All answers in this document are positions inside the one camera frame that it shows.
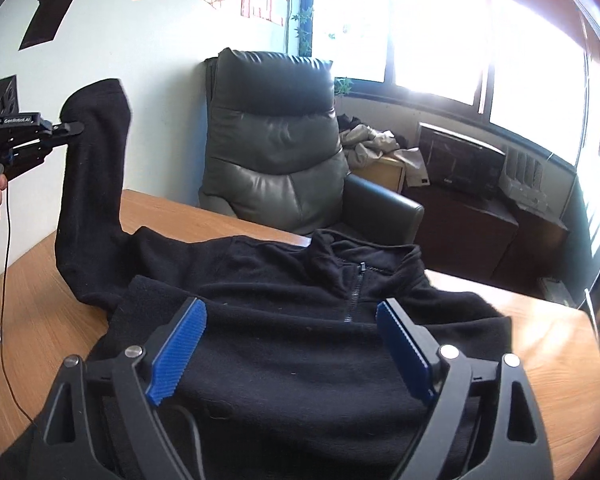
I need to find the black fleece jacket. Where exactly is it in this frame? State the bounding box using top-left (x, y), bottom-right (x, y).
top-left (55, 79), bottom-right (512, 479)

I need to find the dark wooden cabinet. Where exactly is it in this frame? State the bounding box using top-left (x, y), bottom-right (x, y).
top-left (403, 185), bottom-right (569, 297)

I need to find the dark green leather armchair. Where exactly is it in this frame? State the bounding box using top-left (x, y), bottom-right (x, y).
top-left (199, 48), bottom-right (424, 245)

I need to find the white slotted rack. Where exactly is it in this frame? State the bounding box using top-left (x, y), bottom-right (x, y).
top-left (498, 146), bottom-right (548, 214)

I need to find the black electronic device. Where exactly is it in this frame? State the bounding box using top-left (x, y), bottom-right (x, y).
top-left (418, 122), bottom-right (506, 200)

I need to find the small wooden box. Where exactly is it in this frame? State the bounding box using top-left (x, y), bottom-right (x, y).
top-left (350, 155), bottom-right (405, 194)

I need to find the green potted plant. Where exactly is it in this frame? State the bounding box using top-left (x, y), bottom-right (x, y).
top-left (291, 6), bottom-right (338, 67)

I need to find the beige cloth pile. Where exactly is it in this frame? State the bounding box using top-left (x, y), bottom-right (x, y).
top-left (337, 115), bottom-right (430, 188)

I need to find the thin black cable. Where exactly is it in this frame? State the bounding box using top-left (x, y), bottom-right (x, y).
top-left (0, 179), bottom-right (37, 426)

